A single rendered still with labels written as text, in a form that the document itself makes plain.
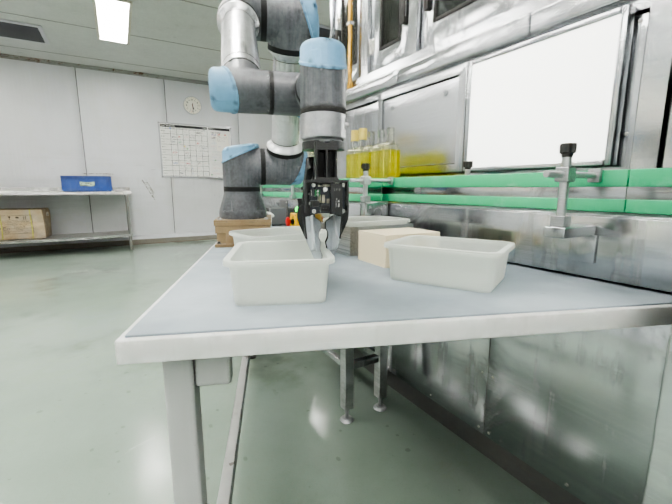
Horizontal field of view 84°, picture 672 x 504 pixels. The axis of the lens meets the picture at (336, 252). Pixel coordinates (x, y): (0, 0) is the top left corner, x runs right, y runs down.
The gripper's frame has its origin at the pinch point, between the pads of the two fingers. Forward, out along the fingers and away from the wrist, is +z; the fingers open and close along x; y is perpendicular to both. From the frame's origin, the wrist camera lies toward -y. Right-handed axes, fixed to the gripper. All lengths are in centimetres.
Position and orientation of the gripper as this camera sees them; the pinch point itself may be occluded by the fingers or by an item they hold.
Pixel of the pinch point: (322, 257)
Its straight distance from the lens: 67.7
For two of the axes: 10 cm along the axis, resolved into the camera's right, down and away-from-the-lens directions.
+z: 0.0, 9.9, 1.7
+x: 9.9, -0.2, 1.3
